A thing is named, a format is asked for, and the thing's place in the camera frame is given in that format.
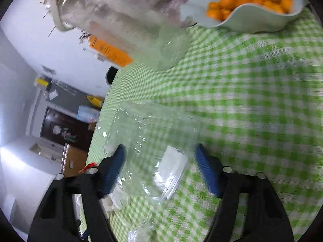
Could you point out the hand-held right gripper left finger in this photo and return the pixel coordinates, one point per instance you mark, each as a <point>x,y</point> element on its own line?
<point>114,166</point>

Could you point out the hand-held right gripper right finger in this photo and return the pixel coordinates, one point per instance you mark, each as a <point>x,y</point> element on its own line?
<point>205,171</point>

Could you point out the clear plastic container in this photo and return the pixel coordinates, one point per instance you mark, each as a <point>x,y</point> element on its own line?
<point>151,131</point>

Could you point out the red basin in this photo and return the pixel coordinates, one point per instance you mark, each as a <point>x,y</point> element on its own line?
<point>89,167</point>

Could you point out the blue striped bag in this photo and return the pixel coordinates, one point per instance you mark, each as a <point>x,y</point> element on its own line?
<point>87,113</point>

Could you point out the yellow bag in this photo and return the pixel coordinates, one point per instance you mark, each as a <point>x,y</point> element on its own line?
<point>96,100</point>

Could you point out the dark entrance door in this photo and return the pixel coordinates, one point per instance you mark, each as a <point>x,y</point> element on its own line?
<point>58,126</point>

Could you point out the green checked tablecloth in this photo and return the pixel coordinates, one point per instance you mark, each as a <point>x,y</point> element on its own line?
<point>252,105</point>

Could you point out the grey refrigerator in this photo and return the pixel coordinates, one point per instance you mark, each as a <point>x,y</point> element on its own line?
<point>68,98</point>

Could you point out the black rounded object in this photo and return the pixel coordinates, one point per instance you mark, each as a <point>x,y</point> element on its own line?
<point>111,75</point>

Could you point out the white electric toothbrush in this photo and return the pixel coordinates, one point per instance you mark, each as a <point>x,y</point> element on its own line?
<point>99,57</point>

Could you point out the yellow box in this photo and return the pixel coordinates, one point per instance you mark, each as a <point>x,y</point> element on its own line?
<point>41,82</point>

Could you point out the orange box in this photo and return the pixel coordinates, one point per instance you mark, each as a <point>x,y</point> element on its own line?
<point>111,51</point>

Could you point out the dried berry branches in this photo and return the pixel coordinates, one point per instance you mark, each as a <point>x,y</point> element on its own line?
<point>83,36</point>

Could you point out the pale green wavy bowl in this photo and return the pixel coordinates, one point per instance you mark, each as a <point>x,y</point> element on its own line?
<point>242,24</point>

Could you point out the wall vent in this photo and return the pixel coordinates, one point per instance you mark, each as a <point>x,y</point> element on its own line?
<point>48,70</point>

